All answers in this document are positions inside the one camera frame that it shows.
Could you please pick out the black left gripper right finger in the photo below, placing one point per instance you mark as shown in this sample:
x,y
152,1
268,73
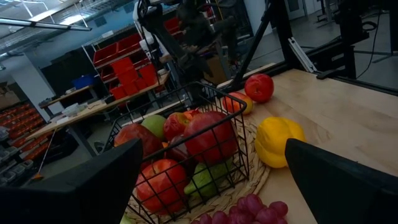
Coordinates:
x,y
342,193

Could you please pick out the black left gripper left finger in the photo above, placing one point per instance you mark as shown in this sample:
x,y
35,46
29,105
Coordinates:
x,y
93,193

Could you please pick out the orange-red apple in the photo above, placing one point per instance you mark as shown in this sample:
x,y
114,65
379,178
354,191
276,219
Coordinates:
x,y
161,183

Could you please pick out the green pear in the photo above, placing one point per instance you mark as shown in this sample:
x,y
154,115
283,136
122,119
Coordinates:
x,y
154,126

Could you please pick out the dark red apple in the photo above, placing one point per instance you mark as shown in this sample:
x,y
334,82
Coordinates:
x,y
180,152

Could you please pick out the green elongated vegetable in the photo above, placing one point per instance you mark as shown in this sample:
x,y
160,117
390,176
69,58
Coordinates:
x,y
205,180

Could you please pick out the dark red pomegranate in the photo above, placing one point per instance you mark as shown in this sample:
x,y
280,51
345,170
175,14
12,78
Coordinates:
x,y
205,143

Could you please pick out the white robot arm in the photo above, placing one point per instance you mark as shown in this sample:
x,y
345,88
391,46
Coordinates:
x,y
146,43

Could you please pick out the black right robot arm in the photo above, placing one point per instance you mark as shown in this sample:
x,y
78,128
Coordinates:
x,y
196,34

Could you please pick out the red-yellow apple in basket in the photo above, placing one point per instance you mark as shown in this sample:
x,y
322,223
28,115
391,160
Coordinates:
x,y
175,124

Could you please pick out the yellow-headed broom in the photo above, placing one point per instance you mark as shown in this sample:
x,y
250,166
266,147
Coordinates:
x,y
36,177

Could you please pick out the brownish red apple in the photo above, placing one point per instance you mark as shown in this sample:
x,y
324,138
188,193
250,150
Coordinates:
x,y
133,137

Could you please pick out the long wooden workbench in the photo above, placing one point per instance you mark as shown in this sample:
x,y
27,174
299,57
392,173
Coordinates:
x,y
93,109

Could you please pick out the yellow bell pepper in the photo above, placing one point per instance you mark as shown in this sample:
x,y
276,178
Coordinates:
x,y
276,140

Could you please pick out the clear plastic container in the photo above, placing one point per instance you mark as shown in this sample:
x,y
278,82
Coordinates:
x,y
74,109

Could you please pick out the woven straw placemat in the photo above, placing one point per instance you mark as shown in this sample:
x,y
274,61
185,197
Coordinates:
x,y
255,180

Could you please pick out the purple grape bunch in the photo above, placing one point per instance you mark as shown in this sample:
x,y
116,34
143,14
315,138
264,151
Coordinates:
x,y
255,211

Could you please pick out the rack of red bins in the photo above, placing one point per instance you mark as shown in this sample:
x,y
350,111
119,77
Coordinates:
x,y
21,124

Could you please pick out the small wooden table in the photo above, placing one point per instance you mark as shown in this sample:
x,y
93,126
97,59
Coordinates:
x,y
68,95

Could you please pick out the blue storage bin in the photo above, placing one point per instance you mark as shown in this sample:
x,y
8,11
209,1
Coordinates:
x,y
83,82

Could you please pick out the metal shelf with red bins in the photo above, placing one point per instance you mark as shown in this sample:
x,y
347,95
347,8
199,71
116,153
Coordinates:
x,y
130,71

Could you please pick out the red round fruit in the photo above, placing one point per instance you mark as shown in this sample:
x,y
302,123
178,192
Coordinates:
x,y
259,88

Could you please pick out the red and yellow apple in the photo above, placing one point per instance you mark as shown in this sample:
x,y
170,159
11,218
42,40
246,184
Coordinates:
x,y
236,104

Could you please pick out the black equipment stand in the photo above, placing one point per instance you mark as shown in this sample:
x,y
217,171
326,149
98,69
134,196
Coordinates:
x,y
351,31

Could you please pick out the brown cardboard box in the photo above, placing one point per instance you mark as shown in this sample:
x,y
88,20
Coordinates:
x,y
216,71

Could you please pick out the white linear light bar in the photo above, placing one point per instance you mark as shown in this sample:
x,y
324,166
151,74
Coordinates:
x,y
46,24

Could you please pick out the black table frame rail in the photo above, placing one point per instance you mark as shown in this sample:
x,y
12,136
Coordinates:
x,y
367,85

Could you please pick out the silver frame bracket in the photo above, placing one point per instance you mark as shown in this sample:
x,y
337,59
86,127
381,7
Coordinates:
x,y
301,56

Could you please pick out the black diagonal frame brace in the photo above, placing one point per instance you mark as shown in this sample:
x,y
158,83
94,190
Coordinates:
x,y
255,46

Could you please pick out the black frame post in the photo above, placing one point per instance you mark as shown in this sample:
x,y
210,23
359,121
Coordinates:
x,y
283,31

